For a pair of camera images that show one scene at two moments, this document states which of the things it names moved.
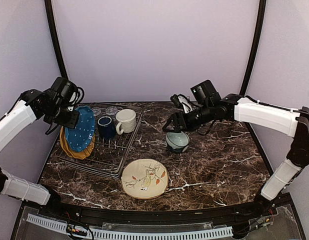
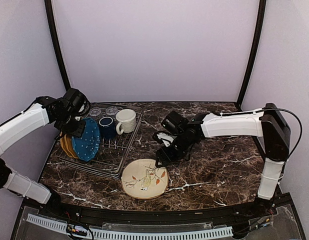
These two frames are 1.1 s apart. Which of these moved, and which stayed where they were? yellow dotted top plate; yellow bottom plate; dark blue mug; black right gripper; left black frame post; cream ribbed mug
Moved: black right gripper
Stayed: yellow dotted top plate; yellow bottom plate; left black frame post; dark blue mug; cream ribbed mug
